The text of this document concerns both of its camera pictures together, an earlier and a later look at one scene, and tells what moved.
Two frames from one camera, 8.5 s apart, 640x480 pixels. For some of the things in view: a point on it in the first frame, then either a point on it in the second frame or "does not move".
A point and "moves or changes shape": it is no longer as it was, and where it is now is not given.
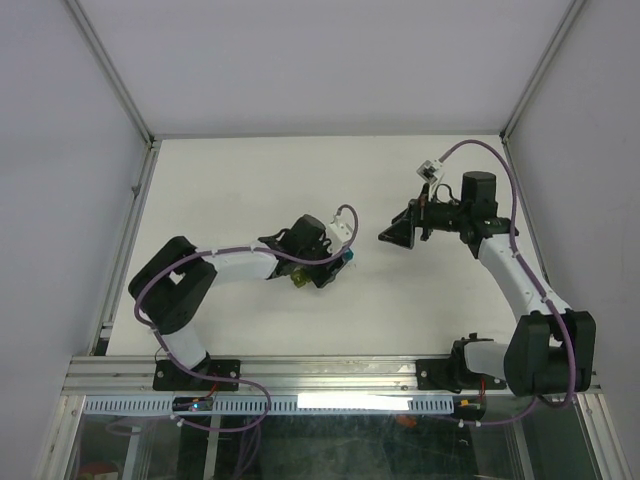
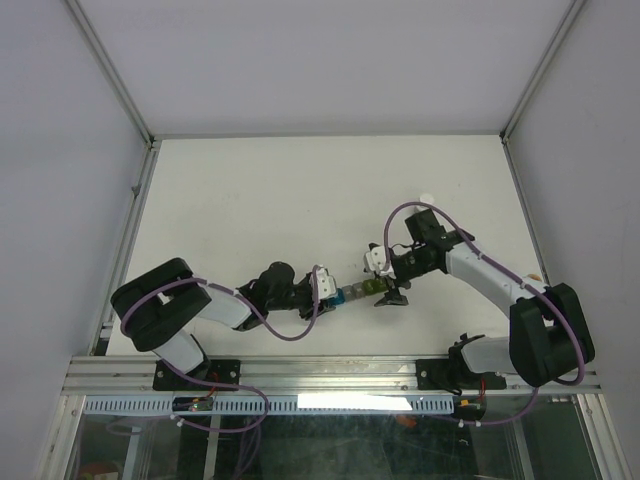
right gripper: x=416 y=215 to x=392 y=297
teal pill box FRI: x=348 y=255 to x=338 y=300
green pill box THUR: x=300 y=277 moves or changes shape
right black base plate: x=447 y=375 does not move
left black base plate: x=169 y=376 does not move
